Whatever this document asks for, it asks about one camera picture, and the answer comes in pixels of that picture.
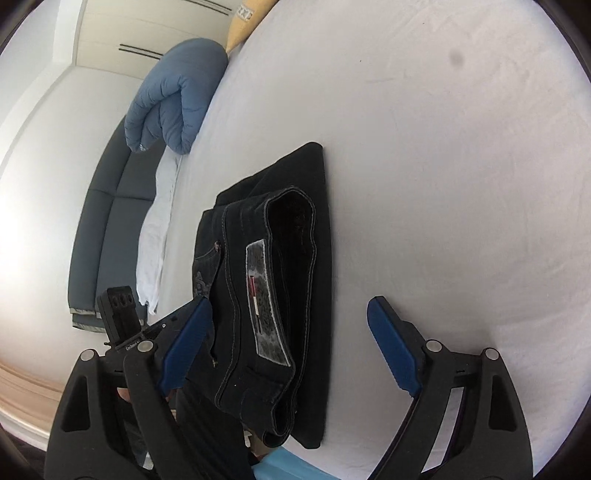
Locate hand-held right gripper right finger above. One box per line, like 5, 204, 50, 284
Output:
367, 295, 535, 480

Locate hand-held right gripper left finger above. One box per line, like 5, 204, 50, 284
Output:
44, 296, 213, 480

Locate black denim pants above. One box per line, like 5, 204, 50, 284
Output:
190, 141, 334, 449

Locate person's left forearm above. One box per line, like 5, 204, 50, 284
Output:
174, 382, 252, 480

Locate person's left hand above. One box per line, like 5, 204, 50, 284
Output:
116, 387, 180, 420

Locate dark grey upholstered bench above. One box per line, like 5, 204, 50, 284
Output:
68, 115, 163, 331

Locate light blue cloth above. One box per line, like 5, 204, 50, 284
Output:
253, 455, 333, 480

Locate bed with white sheet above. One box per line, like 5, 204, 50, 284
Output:
152, 0, 589, 480

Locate blue folded duvet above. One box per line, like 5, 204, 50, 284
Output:
124, 38, 229, 155

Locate cream wardrobe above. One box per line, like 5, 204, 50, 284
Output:
74, 0, 245, 78

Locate yellow pillow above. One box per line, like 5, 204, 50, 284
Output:
225, 0, 280, 58

